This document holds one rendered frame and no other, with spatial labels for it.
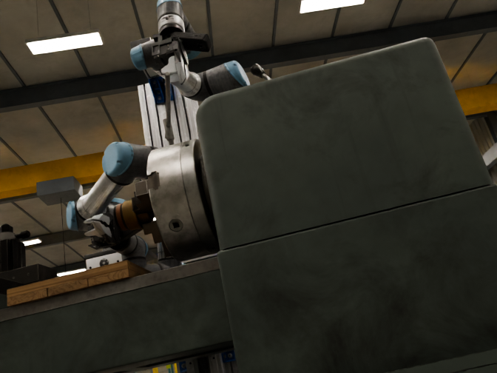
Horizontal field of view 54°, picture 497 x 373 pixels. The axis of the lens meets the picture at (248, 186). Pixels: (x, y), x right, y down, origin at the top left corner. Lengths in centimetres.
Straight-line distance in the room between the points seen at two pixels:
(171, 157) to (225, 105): 20
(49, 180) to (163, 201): 1155
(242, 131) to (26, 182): 1207
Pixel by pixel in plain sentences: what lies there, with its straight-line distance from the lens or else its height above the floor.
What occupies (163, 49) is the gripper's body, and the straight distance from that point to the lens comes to 139.
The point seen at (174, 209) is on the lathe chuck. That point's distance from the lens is 121.
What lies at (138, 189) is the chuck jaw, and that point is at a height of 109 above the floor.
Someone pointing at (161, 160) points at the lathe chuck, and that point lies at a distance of 126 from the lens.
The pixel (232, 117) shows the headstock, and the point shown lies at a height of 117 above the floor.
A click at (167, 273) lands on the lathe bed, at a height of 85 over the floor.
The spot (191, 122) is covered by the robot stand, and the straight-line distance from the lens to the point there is 234.
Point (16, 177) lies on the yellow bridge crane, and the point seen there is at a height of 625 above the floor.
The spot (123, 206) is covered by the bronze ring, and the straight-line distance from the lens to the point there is 137.
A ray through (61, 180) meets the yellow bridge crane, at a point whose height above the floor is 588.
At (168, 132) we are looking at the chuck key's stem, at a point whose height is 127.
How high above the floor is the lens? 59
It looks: 21 degrees up
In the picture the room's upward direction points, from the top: 12 degrees counter-clockwise
